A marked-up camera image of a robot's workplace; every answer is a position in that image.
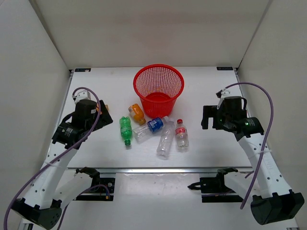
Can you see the clear plastic bottle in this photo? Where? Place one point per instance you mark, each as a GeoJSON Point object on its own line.
{"type": "Point", "coordinates": [166, 140]}

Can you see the orange juice bottle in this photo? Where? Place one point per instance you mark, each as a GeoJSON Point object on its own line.
{"type": "Point", "coordinates": [137, 114]}

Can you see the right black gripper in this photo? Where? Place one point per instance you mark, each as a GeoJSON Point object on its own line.
{"type": "Point", "coordinates": [212, 111]}

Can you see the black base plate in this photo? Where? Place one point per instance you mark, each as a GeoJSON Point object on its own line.
{"type": "Point", "coordinates": [101, 189]}
{"type": "Point", "coordinates": [213, 189]}

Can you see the green plastic bottle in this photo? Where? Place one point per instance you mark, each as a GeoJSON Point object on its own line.
{"type": "Point", "coordinates": [125, 130]}

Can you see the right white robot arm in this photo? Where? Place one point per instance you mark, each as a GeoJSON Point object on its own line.
{"type": "Point", "coordinates": [272, 200]}

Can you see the clear bottle blue label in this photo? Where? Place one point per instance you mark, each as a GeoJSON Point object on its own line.
{"type": "Point", "coordinates": [150, 128]}

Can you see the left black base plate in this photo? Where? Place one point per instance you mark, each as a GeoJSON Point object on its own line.
{"type": "Point", "coordinates": [101, 189]}

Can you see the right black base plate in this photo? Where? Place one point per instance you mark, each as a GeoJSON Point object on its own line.
{"type": "Point", "coordinates": [213, 189]}

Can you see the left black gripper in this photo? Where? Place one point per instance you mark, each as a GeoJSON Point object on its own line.
{"type": "Point", "coordinates": [105, 118]}

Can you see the clear bottle red label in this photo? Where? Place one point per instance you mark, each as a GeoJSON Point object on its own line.
{"type": "Point", "coordinates": [181, 135]}

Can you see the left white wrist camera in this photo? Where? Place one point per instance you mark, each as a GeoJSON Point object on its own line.
{"type": "Point", "coordinates": [82, 95]}

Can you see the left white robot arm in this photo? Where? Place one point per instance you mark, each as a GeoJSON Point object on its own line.
{"type": "Point", "coordinates": [44, 202]}

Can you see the red plastic mesh basket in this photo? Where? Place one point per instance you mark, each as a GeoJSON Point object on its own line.
{"type": "Point", "coordinates": [158, 87]}

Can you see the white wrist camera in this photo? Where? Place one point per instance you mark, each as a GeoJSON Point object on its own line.
{"type": "Point", "coordinates": [82, 95]}
{"type": "Point", "coordinates": [223, 93]}

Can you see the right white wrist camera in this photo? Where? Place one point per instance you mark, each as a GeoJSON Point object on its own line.
{"type": "Point", "coordinates": [223, 93]}

